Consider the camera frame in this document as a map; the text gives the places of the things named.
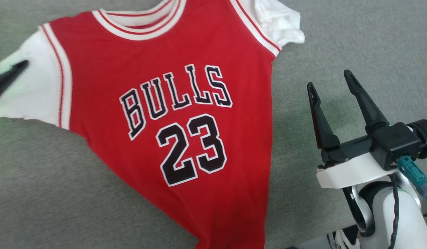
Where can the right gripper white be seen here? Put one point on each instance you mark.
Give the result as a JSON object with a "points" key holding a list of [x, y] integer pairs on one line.
{"points": [[351, 171]]}

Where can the red Bulls 23 jersey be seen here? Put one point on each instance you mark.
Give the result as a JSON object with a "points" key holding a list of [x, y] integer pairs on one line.
{"points": [[165, 52]]}

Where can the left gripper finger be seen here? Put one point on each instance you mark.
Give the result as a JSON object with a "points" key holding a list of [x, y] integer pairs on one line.
{"points": [[7, 77]]}

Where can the grey fabric sofa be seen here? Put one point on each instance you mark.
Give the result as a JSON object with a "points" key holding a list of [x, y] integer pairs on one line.
{"points": [[337, 41]]}

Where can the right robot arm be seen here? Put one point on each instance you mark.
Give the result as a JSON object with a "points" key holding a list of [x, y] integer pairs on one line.
{"points": [[408, 221]]}

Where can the right wrist teal connector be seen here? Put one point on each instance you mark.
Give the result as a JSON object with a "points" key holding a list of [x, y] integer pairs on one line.
{"points": [[412, 173]]}

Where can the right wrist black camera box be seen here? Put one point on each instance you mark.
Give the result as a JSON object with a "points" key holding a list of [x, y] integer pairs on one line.
{"points": [[396, 143]]}

